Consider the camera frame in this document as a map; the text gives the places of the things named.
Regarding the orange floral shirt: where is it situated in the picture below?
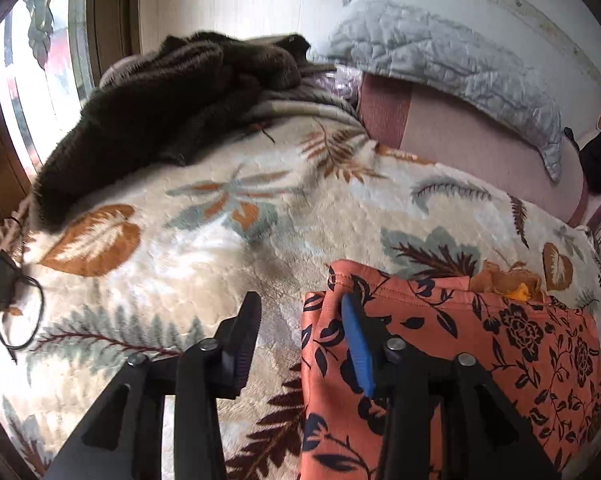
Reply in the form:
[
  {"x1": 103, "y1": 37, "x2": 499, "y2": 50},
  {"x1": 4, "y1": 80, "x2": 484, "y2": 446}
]
[{"x1": 299, "y1": 259, "x2": 601, "y2": 480}]

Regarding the cream leaf-print blanket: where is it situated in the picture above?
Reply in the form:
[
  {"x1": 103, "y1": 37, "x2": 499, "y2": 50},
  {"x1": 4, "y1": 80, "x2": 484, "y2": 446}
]
[{"x1": 0, "y1": 105, "x2": 601, "y2": 480}]

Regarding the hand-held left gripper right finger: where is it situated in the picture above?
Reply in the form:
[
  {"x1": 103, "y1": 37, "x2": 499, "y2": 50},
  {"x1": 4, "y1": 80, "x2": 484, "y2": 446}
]
[{"x1": 341, "y1": 292, "x2": 564, "y2": 480}]

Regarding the pink bolster cushion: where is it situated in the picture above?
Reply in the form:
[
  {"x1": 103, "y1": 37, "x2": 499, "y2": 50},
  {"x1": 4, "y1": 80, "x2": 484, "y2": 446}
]
[{"x1": 358, "y1": 80, "x2": 589, "y2": 226}]

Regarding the grey quilted pillow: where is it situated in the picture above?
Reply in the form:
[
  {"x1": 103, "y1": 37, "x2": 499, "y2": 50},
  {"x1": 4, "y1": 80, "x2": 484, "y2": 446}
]
[{"x1": 308, "y1": 0, "x2": 564, "y2": 182}]

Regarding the dark brown furry garment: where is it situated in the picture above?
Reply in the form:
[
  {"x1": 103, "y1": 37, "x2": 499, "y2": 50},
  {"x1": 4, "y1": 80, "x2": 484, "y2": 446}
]
[{"x1": 33, "y1": 31, "x2": 311, "y2": 233}]

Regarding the stained-glass window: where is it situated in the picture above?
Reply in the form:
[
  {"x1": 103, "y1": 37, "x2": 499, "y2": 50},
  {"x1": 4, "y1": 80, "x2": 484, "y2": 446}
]
[{"x1": 0, "y1": 0, "x2": 98, "y2": 181}]

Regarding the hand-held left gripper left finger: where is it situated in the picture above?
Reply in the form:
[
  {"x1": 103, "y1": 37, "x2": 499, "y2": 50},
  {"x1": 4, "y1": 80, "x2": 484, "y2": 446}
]
[{"x1": 43, "y1": 291, "x2": 262, "y2": 480}]

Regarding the black cable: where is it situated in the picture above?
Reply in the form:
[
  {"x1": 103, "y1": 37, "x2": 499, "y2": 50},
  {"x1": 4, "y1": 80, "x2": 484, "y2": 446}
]
[{"x1": 0, "y1": 216, "x2": 47, "y2": 365}]

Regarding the striped grey cloth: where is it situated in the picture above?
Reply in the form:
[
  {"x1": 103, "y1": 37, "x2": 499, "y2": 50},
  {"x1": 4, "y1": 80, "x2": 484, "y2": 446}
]
[{"x1": 250, "y1": 65, "x2": 364, "y2": 128}]

